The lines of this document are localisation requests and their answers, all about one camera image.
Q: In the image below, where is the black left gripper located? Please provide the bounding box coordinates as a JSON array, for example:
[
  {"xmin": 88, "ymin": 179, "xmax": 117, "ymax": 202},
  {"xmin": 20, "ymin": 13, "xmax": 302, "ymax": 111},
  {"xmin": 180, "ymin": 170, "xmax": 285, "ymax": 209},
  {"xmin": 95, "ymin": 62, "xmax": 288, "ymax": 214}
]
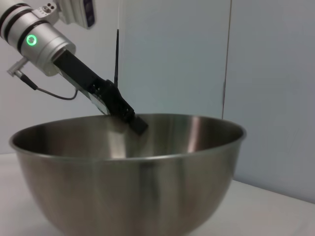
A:
[{"xmin": 53, "ymin": 50, "xmax": 149, "ymax": 135}]

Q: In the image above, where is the stainless steel mixing bowl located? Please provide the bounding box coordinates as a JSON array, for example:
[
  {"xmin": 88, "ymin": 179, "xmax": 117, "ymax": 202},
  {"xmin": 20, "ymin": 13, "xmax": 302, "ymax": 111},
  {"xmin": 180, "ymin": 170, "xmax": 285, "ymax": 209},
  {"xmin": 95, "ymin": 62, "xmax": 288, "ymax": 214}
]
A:
[{"xmin": 9, "ymin": 113, "xmax": 247, "ymax": 236}]

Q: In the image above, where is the thin black white rod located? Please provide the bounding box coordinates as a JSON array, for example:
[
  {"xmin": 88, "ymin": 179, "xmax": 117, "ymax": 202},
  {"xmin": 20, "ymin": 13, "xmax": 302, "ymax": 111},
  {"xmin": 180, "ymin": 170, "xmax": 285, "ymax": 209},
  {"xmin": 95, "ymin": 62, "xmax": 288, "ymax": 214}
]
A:
[{"xmin": 113, "ymin": 0, "xmax": 122, "ymax": 89}]

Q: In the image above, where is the left arm connector cable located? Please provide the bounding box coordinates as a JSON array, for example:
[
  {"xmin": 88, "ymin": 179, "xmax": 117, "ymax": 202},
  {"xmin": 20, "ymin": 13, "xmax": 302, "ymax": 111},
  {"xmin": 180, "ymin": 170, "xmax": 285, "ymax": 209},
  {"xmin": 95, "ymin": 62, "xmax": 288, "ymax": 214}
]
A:
[{"xmin": 6, "ymin": 58, "xmax": 80, "ymax": 100}]

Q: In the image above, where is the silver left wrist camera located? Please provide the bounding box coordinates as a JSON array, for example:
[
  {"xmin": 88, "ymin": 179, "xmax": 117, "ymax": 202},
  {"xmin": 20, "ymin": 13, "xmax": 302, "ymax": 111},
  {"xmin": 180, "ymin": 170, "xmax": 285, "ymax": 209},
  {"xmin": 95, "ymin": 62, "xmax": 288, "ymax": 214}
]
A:
[{"xmin": 55, "ymin": 0, "xmax": 97, "ymax": 30}]

